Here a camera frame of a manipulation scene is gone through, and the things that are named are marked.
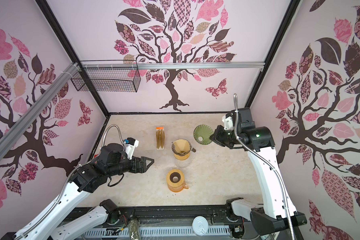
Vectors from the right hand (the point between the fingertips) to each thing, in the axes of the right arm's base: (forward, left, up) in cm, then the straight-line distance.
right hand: (211, 135), depth 66 cm
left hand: (-8, +30, -10) cm, 33 cm away
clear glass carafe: (+1, +13, -31) cm, 34 cm away
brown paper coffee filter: (+5, +14, -16) cm, 22 cm away
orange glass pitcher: (-13, +12, -27) cm, 33 cm away
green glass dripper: (0, +4, +2) cm, 5 cm away
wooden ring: (-14, +17, -23) cm, 32 cm away
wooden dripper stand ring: (0, +14, -22) cm, 26 cm away
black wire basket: (+70, +72, -15) cm, 101 cm away
